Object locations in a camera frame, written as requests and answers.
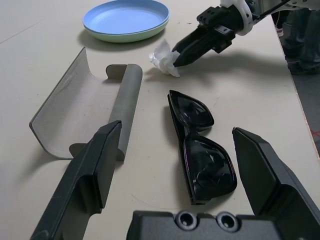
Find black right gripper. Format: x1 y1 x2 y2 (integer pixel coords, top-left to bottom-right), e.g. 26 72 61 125
171 4 248 68

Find bystander leg pink shoe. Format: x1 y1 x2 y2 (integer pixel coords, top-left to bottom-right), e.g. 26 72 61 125
271 11 286 38

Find white tissue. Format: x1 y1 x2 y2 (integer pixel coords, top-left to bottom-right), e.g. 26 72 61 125
149 39 181 78

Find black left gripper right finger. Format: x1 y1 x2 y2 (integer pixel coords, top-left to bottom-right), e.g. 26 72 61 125
231 126 320 240

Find blue plate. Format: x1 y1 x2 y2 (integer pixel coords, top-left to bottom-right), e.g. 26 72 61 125
82 0 170 35

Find bystander legs dark jeans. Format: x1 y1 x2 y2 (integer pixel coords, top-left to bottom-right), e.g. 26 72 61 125
283 8 320 76

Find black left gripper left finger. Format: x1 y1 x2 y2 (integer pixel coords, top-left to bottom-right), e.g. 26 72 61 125
29 119 123 240

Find black sunglasses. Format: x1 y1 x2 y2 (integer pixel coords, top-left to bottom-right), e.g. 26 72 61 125
167 89 238 206

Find grey glasses case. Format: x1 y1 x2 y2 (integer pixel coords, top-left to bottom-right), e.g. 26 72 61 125
29 46 144 161

